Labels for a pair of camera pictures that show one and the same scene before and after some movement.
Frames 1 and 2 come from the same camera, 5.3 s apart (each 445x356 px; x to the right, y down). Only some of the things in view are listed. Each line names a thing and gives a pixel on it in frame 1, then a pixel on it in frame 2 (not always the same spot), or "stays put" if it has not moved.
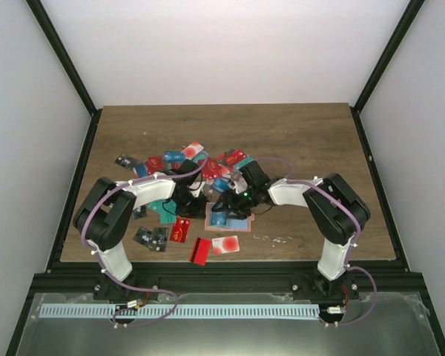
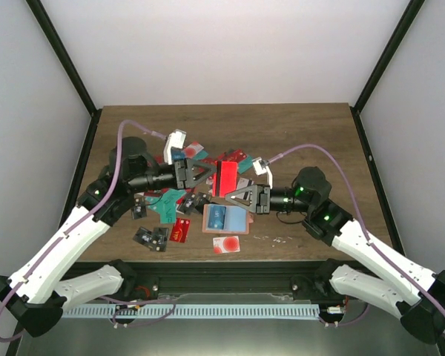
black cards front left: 156,240 stays put
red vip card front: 179,230 stays put
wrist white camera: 240,182 -> 260,167
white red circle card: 192,150 stays put
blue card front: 218,219 stays put
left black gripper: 197,213 -> 185,177
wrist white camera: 195,185 -> 176,139
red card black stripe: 200,251 -> 225,178
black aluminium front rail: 229,277 stays put
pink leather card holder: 222,221 stays put
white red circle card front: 225,245 stays put
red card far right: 231,156 stays put
